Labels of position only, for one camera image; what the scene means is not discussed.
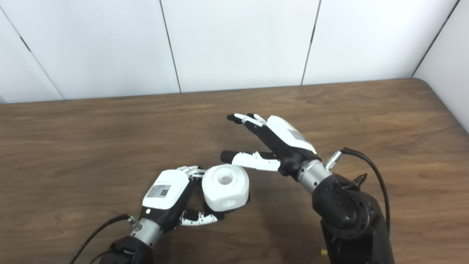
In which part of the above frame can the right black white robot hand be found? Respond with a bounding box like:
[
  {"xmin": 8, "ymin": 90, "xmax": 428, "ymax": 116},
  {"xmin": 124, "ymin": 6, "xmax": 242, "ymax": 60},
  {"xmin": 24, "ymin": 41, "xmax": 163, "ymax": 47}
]
[{"xmin": 220, "ymin": 113, "xmax": 318, "ymax": 180}]

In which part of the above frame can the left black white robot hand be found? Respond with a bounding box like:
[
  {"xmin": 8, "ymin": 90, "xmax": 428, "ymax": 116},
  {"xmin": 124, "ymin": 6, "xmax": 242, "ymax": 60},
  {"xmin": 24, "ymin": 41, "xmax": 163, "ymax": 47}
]
[{"xmin": 139, "ymin": 166, "xmax": 225, "ymax": 234}]

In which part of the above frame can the black flanged holder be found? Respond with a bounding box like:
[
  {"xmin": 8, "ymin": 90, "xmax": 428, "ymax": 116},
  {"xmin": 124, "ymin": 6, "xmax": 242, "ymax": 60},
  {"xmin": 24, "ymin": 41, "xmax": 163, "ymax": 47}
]
[{"xmin": 202, "ymin": 191, "xmax": 252, "ymax": 221}]

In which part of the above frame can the round white piece with holes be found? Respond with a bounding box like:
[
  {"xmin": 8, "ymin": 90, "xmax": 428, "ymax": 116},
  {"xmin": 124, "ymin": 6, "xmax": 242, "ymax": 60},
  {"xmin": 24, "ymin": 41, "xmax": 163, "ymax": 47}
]
[{"xmin": 202, "ymin": 164, "xmax": 250, "ymax": 212}]

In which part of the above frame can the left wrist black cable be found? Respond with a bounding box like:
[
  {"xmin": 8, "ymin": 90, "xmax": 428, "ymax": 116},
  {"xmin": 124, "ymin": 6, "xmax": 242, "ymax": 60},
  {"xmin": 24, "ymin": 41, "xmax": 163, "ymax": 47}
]
[{"xmin": 68, "ymin": 214, "xmax": 138, "ymax": 264}]

